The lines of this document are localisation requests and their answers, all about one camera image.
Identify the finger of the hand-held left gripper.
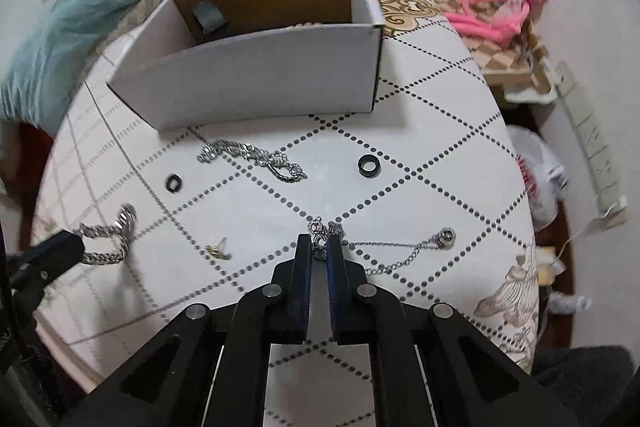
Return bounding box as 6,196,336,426
7,229,87,304

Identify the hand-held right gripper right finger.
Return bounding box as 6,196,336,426
326,236,582,427

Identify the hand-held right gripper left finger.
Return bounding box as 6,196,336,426
65,234,314,427

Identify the thick silver curb chain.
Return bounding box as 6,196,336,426
76,203,139,266

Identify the thin silver chain necklace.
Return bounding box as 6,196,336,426
306,217,457,279

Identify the white cardboard box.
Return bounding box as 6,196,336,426
106,0,386,133

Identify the gold earring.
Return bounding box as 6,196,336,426
204,238,232,261

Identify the white dotted tablecloth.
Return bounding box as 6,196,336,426
30,0,545,427

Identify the teal fluffy pillow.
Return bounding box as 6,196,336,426
0,0,242,124

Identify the white plastic bag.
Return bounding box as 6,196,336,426
506,124,572,224

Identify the beige checkered cushion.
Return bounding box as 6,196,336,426
425,0,552,88

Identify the dark cloth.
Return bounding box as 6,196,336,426
529,346,637,427

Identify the white power strip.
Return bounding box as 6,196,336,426
546,61,629,229

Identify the pink plush toy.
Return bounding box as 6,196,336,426
444,0,551,46

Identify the silver link bracelet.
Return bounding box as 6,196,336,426
196,139,309,184

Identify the grey ring case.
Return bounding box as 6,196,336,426
192,0,229,33

